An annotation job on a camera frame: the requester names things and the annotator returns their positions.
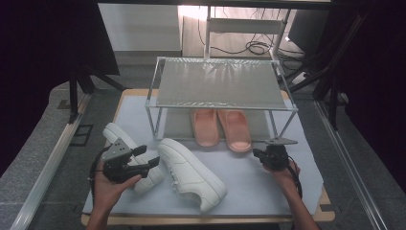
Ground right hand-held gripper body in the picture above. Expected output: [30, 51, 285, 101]
[264, 137, 299, 172]

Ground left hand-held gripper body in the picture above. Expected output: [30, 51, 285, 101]
[101, 137, 149, 185]

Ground white sneaker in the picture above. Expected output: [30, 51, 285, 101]
[157, 137, 228, 214]
[102, 123, 167, 196]

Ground pink slipper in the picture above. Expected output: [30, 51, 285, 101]
[216, 108, 253, 153]
[190, 108, 220, 148]

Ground silver metal shoe rack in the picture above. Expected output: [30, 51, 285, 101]
[145, 57, 300, 143]

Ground person's right hand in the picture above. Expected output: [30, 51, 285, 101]
[262, 159, 301, 195]

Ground person's left hand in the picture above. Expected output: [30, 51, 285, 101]
[92, 161, 143, 214]

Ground pale blue table mat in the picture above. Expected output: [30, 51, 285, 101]
[81, 95, 324, 217]

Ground black tripod stand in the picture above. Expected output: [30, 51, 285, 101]
[67, 63, 128, 125]

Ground white panel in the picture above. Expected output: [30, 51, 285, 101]
[98, 3, 182, 53]

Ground white metal stand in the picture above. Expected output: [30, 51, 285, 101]
[204, 5, 292, 61]

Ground black curtain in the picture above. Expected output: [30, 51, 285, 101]
[0, 0, 121, 176]
[329, 0, 406, 191]

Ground dark monitor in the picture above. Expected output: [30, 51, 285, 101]
[287, 9, 333, 56]

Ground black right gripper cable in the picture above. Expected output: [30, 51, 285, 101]
[286, 156, 304, 199]

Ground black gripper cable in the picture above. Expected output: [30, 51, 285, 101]
[286, 156, 304, 199]
[88, 146, 112, 196]

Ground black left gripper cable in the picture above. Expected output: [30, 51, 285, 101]
[88, 146, 112, 196]

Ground aluminium rail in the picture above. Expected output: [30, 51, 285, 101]
[10, 92, 94, 230]
[314, 100, 389, 230]

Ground black metal frame stand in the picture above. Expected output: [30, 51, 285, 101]
[286, 12, 372, 130]

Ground black floor cables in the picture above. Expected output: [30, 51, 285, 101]
[196, 8, 307, 58]

